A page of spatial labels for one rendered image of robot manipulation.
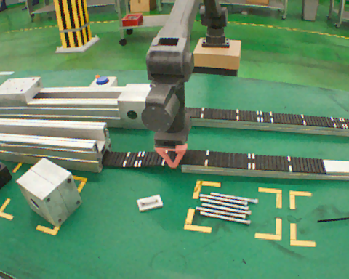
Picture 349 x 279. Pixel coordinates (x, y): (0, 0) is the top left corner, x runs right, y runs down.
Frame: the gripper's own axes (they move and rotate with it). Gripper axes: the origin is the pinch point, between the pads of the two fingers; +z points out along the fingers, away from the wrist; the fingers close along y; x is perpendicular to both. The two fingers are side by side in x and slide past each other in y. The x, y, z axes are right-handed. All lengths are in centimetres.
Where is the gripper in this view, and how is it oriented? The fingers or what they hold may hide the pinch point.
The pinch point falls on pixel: (174, 157)
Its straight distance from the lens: 70.7
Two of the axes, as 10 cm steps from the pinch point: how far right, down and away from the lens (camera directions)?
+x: 9.9, 0.6, -1.6
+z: 0.5, 7.9, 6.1
